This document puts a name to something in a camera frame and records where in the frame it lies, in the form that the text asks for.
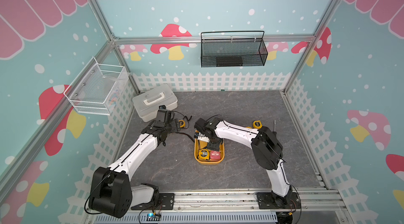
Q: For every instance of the grey slotted cable duct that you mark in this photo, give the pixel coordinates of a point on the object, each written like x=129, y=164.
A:
x=266, y=217

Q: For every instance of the white wire mesh basket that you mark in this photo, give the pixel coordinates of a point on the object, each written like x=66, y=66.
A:
x=97, y=89

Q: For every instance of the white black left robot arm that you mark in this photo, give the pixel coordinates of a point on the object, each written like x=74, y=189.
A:
x=111, y=192

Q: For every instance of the green circuit board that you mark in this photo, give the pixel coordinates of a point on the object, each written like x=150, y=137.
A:
x=153, y=217

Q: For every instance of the black wire mesh basket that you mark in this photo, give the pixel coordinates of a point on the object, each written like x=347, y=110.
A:
x=242, y=48

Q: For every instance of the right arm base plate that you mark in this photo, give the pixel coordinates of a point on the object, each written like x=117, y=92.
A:
x=270, y=200

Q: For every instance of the white plastic storage case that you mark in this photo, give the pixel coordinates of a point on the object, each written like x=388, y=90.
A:
x=148, y=103

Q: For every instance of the yellow plastic tray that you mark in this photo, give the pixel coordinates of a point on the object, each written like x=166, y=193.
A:
x=198, y=145

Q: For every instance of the pink tape measure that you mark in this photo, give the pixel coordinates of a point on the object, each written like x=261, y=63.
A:
x=215, y=156

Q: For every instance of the yellow tape measure front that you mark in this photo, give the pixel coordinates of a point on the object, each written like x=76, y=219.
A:
x=203, y=155

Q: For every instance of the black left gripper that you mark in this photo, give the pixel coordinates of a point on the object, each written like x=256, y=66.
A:
x=175, y=125

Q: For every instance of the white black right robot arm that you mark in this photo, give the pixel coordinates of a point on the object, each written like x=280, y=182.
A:
x=267, y=150

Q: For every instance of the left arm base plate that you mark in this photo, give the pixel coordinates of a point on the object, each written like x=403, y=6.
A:
x=164, y=201

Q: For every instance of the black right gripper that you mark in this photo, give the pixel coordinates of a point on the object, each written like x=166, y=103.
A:
x=213, y=147

